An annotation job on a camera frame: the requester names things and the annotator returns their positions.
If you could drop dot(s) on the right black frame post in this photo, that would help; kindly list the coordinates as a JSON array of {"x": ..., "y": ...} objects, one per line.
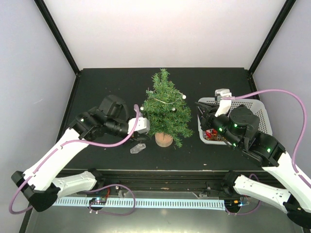
[{"x": 282, "y": 15}]

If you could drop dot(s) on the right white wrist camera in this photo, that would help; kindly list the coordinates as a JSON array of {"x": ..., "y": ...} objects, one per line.
[{"x": 223, "y": 99}]

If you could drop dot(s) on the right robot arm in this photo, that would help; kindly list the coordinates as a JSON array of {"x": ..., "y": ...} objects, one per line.
[{"x": 239, "y": 129}]

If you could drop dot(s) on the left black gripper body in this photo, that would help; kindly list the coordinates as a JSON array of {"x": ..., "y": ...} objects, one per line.
[{"x": 134, "y": 138}]

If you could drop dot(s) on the left black frame post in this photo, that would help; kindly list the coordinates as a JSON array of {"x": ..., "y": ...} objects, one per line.
[{"x": 41, "y": 5}]

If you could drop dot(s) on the wooden tree base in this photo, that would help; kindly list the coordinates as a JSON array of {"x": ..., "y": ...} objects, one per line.
[{"x": 163, "y": 140}]

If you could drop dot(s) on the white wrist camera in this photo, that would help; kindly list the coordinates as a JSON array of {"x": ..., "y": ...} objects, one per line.
[
  {"x": 143, "y": 125},
  {"x": 223, "y": 99}
]

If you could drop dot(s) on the small green christmas tree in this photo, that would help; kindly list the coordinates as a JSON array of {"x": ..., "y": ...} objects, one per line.
[{"x": 166, "y": 109}]

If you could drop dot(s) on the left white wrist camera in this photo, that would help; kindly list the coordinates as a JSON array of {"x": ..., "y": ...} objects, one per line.
[{"x": 143, "y": 125}]

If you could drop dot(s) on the black frame post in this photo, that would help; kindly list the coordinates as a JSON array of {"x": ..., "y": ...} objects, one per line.
[
  {"x": 282, "y": 15},
  {"x": 41, "y": 5}
]

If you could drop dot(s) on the white slotted cable duct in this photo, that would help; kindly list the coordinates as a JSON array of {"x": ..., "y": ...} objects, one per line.
[{"x": 140, "y": 203}]

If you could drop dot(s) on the clear battery box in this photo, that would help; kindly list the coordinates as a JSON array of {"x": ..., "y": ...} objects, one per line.
[{"x": 137, "y": 148}]

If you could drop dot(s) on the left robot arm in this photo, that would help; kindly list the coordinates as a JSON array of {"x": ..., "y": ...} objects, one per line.
[{"x": 108, "y": 125}]

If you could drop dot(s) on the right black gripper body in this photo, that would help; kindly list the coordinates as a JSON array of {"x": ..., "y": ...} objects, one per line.
[{"x": 205, "y": 124}]

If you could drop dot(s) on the white perforated plastic basket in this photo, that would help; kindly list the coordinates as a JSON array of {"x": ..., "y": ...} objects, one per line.
[{"x": 257, "y": 108}]

